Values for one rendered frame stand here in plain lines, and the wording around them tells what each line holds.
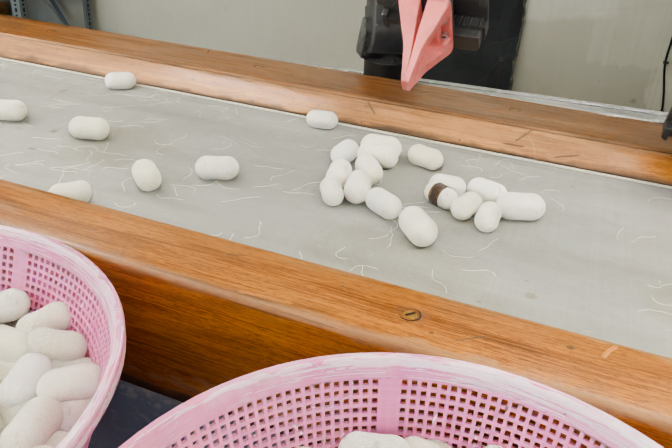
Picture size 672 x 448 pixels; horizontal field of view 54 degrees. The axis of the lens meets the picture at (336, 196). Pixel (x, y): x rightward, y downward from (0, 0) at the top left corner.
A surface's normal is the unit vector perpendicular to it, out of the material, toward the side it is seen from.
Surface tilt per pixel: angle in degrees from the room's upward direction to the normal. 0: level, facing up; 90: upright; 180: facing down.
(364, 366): 75
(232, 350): 90
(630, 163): 45
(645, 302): 0
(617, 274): 0
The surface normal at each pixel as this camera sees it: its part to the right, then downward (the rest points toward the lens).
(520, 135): -0.22, -0.36
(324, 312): 0.06, -0.90
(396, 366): 0.04, 0.18
